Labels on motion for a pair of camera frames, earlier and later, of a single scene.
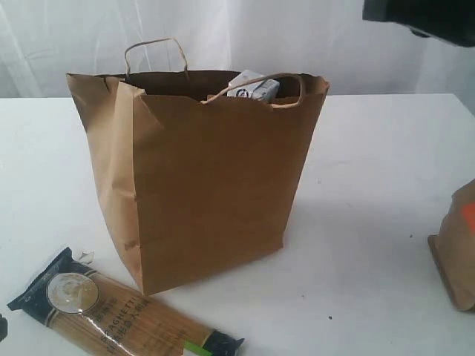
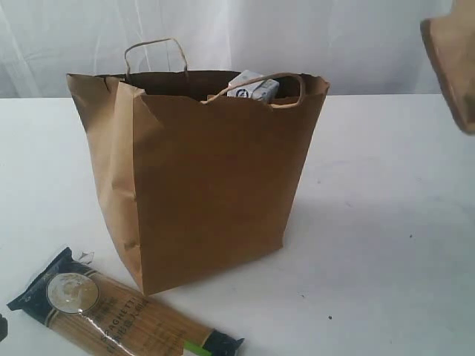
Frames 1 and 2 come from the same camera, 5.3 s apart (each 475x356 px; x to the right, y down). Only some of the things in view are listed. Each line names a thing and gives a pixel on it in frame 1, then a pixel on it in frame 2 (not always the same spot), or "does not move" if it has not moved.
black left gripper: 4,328 does not move
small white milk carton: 265,90 does not move
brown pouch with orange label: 453,246 → 450,44
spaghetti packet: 110,317 does not move
